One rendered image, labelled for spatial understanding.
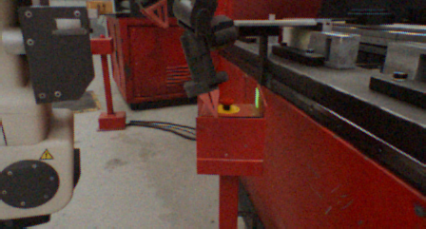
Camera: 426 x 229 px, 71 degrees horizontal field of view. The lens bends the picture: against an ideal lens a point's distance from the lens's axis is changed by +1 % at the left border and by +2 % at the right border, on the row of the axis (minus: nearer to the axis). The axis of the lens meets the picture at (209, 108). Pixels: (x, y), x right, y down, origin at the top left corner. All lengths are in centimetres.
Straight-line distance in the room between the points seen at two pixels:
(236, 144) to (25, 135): 42
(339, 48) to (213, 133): 45
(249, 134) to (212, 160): 11
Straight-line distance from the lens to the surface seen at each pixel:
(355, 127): 68
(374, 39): 123
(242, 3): 194
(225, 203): 86
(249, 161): 71
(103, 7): 301
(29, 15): 57
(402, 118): 58
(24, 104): 62
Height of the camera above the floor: 104
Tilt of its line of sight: 19 degrees down
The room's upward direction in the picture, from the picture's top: straight up
